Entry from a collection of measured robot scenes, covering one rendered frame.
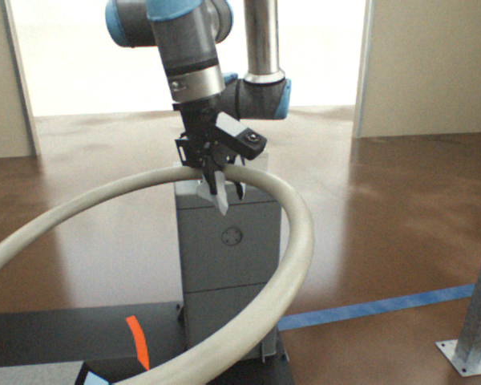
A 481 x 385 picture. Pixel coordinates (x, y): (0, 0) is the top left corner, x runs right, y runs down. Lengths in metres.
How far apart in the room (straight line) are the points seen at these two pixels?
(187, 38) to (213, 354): 0.42
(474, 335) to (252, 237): 1.09
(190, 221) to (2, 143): 4.63
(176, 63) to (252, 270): 1.04
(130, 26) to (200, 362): 0.59
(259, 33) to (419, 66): 5.48
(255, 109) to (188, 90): 0.73
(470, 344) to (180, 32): 1.76
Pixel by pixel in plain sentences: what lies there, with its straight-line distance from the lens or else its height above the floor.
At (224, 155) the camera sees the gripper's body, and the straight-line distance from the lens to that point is 0.62.
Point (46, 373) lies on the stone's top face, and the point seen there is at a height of 0.86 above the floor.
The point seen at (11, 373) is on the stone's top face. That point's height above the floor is 0.86.
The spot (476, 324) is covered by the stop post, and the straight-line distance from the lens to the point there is 1.89.
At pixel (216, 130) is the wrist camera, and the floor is 1.20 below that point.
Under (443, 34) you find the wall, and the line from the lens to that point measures 6.79.
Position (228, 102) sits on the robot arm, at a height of 1.15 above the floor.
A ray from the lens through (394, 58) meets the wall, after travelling 6.27.
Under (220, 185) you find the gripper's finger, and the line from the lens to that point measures 0.62.
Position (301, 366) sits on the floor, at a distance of 1.78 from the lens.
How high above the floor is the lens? 1.32
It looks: 22 degrees down
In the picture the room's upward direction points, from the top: straight up
